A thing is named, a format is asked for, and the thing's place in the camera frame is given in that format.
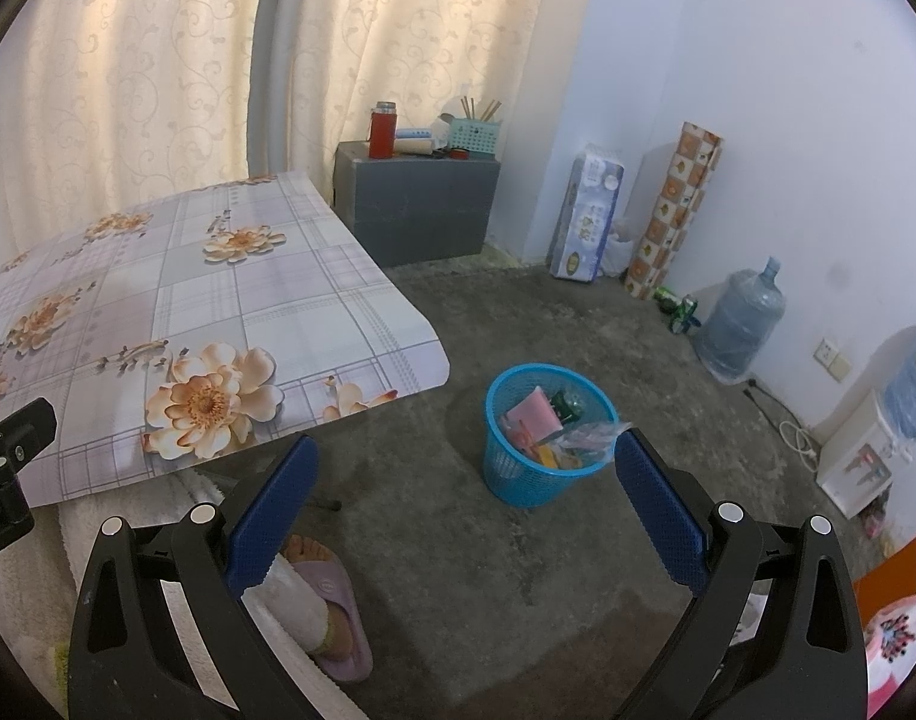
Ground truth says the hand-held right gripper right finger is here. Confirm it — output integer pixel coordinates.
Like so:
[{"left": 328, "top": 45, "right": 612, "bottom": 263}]
[{"left": 614, "top": 427, "right": 868, "bottom": 720}]

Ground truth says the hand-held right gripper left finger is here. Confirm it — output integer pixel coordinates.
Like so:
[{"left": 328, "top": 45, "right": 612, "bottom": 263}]
[{"left": 66, "top": 431, "right": 331, "bottom": 720}]

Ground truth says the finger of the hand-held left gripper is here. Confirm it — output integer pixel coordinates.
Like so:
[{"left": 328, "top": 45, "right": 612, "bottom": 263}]
[{"left": 0, "top": 397, "right": 58, "bottom": 467}]

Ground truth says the clear zip bag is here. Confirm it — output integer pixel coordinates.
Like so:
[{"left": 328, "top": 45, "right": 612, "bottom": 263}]
[{"left": 559, "top": 420, "right": 633, "bottom": 462}]

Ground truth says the blue plastic wastebasket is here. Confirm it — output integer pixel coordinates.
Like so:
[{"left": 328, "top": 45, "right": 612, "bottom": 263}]
[{"left": 484, "top": 364, "right": 619, "bottom": 508}]

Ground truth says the pink sponge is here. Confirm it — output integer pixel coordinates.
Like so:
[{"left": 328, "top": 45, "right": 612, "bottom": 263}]
[{"left": 505, "top": 386, "right": 562, "bottom": 445}]

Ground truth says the person's foot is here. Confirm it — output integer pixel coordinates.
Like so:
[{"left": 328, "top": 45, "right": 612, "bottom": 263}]
[{"left": 282, "top": 535, "right": 358, "bottom": 653}]

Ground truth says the purple slipper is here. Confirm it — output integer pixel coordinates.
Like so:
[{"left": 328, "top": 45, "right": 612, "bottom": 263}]
[{"left": 285, "top": 551, "right": 374, "bottom": 683}]

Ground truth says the white water dispenser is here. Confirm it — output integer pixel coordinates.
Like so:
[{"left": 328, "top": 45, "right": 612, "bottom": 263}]
[{"left": 816, "top": 390, "right": 916, "bottom": 518}]

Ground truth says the blue water jug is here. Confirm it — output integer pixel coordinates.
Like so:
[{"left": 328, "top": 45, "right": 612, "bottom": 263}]
[{"left": 694, "top": 256, "right": 788, "bottom": 380}]

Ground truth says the orange board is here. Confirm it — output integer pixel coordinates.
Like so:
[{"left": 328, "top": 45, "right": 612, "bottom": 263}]
[{"left": 852, "top": 532, "right": 916, "bottom": 632}]

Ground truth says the pink floral cushion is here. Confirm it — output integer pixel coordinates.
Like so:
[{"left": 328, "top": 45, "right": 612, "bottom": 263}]
[{"left": 863, "top": 589, "right": 916, "bottom": 720}]

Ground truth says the orange checkered roll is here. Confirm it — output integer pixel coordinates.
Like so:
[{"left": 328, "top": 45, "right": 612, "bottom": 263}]
[{"left": 623, "top": 120, "right": 724, "bottom": 301}]

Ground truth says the toilet paper pack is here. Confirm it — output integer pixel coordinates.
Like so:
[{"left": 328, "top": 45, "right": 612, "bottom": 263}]
[{"left": 548, "top": 142, "right": 625, "bottom": 284}]

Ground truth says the grey cabinet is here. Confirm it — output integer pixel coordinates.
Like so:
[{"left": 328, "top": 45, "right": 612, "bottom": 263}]
[{"left": 332, "top": 139, "right": 502, "bottom": 269}]

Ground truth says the cream patterned curtain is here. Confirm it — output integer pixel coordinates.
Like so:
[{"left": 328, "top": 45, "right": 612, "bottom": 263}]
[
  {"left": 0, "top": 0, "right": 271, "bottom": 271},
  {"left": 274, "top": 0, "right": 560, "bottom": 197}
]

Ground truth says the red thermos bottle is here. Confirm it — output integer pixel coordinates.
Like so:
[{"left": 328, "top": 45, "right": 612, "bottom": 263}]
[{"left": 368, "top": 100, "right": 397, "bottom": 161}]

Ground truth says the teal utensil basket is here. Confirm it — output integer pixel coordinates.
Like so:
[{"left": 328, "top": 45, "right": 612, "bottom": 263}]
[{"left": 447, "top": 118, "right": 502, "bottom": 158}]

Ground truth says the white cable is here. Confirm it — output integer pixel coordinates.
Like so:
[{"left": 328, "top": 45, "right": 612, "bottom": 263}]
[{"left": 777, "top": 420, "right": 824, "bottom": 467}]

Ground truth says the black plug with cable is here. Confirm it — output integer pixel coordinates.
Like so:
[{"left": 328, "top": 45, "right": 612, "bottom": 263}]
[{"left": 741, "top": 377, "right": 793, "bottom": 425}]

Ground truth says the wall socket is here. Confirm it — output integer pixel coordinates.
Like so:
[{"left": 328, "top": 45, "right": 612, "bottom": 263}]
[{"left": 814, "top": 337, "right": 853, "bottom": 382}]

